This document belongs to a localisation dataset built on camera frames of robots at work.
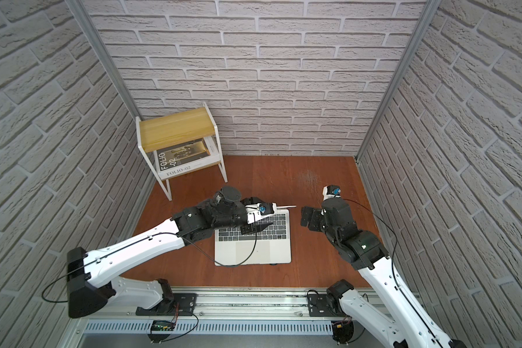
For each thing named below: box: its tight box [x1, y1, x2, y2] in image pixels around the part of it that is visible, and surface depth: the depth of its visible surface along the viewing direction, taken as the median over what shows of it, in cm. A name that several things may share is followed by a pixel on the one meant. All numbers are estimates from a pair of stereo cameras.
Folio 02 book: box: [156, 137, 222, 181], surface depth 94 cm
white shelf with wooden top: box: [135, 102, 229, 202], surface depth 90 cm
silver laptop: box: [213, 205, 297, 267], surface depth 85 cm
